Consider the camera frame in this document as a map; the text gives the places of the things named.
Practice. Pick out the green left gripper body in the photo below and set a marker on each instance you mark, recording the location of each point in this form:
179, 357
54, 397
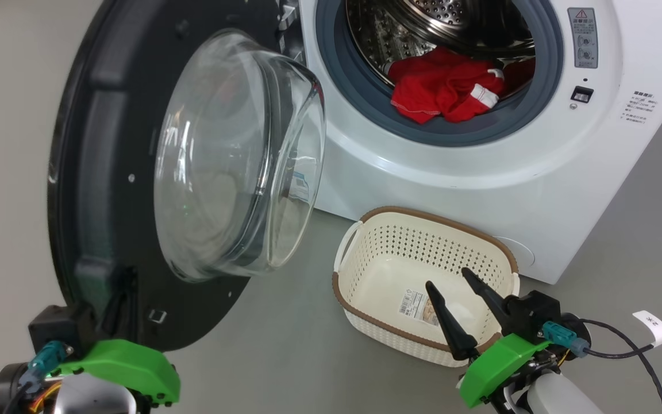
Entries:
130, 368

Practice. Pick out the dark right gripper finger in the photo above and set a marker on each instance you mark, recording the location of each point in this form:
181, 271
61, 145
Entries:
489, 296
451, 330

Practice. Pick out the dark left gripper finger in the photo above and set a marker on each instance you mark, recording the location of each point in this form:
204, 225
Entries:
129, 310
108, 322

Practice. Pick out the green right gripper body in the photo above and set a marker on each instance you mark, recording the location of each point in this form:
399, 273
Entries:
497, 365

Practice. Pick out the red garment with white stripes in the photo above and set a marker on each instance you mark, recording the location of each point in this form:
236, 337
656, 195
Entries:
440, 86

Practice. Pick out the white printed product label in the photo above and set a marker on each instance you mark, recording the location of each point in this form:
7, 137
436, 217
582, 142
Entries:
417, 307

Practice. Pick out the cream perforated basket brown rim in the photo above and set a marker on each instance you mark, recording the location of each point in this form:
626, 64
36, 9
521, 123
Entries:
388, 276

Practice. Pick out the white front-load washing machine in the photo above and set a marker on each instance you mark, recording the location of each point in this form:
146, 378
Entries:
480, 184

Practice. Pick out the grey warning sticker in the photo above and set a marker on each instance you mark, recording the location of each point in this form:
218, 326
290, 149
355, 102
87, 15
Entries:
582, 37

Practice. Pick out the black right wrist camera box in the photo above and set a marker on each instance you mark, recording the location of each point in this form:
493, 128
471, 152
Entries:
532, 313

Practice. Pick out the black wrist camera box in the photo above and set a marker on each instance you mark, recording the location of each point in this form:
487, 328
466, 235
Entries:
55, 328
532, 313

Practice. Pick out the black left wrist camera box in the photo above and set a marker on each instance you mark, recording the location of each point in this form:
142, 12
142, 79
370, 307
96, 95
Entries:
55, 328

